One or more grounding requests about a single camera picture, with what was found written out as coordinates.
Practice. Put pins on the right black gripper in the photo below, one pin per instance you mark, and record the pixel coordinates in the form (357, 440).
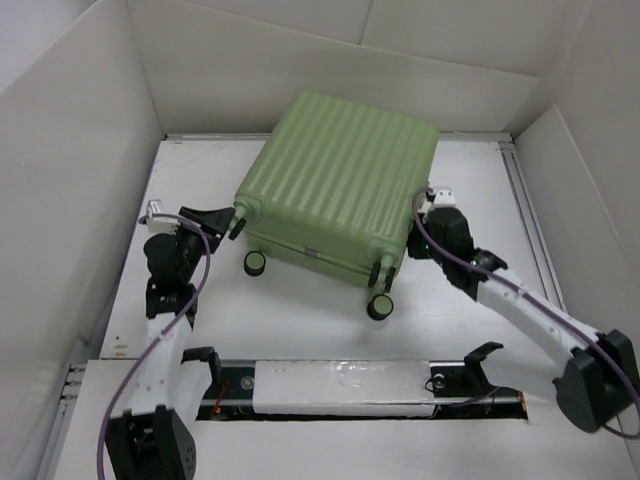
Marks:
(413, 250)

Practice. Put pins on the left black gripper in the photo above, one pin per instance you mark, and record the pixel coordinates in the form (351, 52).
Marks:
(215, 221)

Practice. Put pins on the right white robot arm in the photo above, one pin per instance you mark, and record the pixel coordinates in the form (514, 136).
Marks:
(594, 375)

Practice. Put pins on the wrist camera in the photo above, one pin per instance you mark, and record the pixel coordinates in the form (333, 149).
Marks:
(440, 197)
(156, 220)

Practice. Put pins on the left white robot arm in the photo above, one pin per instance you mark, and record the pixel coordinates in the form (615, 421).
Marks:
(146, 430)

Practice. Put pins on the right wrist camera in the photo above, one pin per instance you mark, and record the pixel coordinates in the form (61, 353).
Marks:
(440, 197)

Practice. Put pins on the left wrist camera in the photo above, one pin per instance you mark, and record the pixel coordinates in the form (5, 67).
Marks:
(156, 220)

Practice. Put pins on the black metal base rail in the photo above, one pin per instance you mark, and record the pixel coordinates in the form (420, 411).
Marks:
(457, 396)

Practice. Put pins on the green suitcase blue lining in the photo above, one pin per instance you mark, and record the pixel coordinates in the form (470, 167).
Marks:
(331, 191)

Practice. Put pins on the white foam base cover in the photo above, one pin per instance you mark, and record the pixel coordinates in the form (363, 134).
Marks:
(372, 388)

